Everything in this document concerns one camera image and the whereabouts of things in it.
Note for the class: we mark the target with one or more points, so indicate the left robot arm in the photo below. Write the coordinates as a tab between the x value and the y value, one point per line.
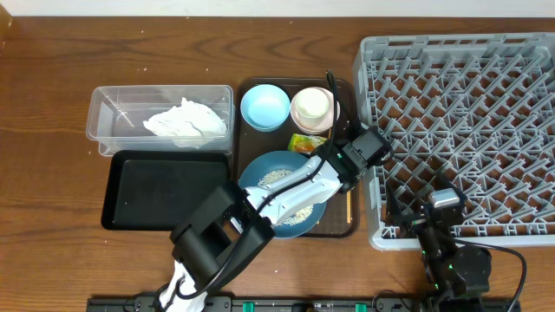
233	224

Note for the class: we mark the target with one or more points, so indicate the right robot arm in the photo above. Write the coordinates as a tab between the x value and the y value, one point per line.
460	274

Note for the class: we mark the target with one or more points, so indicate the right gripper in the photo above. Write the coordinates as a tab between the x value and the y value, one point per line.
395	215

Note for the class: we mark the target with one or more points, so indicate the dark brown serving tray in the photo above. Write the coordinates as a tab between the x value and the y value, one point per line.
249	144

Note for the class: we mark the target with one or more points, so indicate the black waste tray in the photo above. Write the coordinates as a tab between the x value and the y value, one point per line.
155	191

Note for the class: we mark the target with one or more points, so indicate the yellow green snack wrapper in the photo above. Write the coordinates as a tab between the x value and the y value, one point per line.
300	143

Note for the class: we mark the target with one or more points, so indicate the light blue bowl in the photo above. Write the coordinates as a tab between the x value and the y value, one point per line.
265	107

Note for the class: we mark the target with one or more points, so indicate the right wooden chopstick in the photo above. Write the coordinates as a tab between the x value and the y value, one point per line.
348	208

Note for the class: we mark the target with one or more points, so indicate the white rice leftovers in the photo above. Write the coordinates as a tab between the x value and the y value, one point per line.
296	218

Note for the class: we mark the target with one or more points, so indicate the white napkin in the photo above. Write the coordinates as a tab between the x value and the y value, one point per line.
190	125

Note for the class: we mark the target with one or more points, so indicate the pink bowl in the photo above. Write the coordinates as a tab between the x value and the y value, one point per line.
324	124

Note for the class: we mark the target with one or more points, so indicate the cream white cup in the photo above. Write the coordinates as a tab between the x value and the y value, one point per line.
311	106

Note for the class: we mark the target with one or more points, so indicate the dark blue plate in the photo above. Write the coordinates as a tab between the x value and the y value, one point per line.
281	160

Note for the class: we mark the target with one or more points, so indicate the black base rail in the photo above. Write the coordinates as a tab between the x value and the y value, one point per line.
385	303

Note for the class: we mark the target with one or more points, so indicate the clear plastic waste bin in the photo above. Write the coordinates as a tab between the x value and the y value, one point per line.
116	115

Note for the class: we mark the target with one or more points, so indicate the grey dishwasher rack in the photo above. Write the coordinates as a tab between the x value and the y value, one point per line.
480	109

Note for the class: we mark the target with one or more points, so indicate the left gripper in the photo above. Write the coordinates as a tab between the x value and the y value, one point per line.
341	146

